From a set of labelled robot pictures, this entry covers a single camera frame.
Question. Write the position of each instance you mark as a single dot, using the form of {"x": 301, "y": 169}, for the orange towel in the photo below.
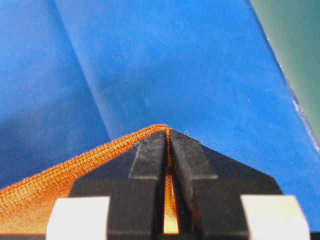
{"x": 26, "y": 206}

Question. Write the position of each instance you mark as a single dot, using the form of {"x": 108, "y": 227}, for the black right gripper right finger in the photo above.
{"x": 232, "y": 201}

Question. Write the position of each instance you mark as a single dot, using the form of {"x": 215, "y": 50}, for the blue table cloth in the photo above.
{"x": 75, "y": 74}

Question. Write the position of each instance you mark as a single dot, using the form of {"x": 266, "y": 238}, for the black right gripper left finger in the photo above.
{"x": 119, "y": 200}

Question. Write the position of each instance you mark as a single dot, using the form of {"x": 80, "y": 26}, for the green backdrop sheet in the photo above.
{"x": 293, "y": 30}

